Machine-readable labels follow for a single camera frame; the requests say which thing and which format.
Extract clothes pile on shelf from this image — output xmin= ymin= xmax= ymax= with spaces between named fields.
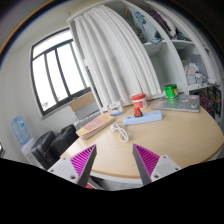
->
xmin=126 ymin=7 xmax=190 ymax=44

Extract white curtain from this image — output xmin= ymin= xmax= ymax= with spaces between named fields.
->
xmin=69 ymin=4 xmax=161 ymax=110

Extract red charger plug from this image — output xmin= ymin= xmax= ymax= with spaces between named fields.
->
xmin=134 ymin=107 xmax=143 ymax=117

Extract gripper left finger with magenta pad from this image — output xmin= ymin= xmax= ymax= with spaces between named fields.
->
xmin=48 ymin=145 xmax=97 ymax=187

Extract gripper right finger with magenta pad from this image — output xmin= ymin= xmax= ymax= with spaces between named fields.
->
xmin=132 ymin=144 xmax=180 ymax=185

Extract open cardboard box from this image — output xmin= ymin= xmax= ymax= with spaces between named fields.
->
xmin=69 ymin=92 xmax=99 ymax=119

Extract blue water bottle dispenser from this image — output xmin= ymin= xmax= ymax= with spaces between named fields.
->
xmin=11 ymin=116 xmax=30 ymax=145

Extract white jar red lid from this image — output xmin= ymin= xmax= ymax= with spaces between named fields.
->
xmin=132 ymin=93 xmax=148 ymax=109

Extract colourful patterned box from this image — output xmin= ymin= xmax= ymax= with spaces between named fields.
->
xmin=199 ymin=91 xmax=214 ymax=113

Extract black framed window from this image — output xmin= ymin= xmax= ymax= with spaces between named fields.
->
xmin=30 ymin=28 xmax=90 ymax=116

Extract grey laptop with stickers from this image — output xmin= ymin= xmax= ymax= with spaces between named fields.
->
xmin=151 ymin=95 xmax=200 ymax=112

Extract black bag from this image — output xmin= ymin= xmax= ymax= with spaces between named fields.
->
xmin=51 ymin=124 xmax=79 ymax=156
xmin=31 ymin=131 xmax=56 ymax=170

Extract black bag right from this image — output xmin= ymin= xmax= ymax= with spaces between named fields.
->
xmin=51 ymin=124 xmax=79 ymax=156

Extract white boxes on shelf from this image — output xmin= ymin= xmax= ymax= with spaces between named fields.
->
xmin=184 ymin=63 xmax=213 ymax=86

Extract white coiled cable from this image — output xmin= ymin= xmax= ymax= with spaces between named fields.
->
xmin=110 ymin=121 xmax=131 ymax=144

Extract black bag left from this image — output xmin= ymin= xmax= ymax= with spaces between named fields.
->
xmin=31 ymin=131 xmax=56 ymax=170

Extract small white card box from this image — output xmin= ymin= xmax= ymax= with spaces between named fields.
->
xmin=107 ymin=101 xmax=124 ymax=116

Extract light blue power strip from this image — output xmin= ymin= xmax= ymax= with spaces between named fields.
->
xmin=123 ymin=110 xmax=163 ymax=126

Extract white shelving unit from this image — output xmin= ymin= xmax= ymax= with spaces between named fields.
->
xmin=109 ymin=0 xmax=222 ymax=101

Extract green cylindrical container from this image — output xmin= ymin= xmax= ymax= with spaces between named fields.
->
xmin=164 ymin=84 xmax=178 ymax=101

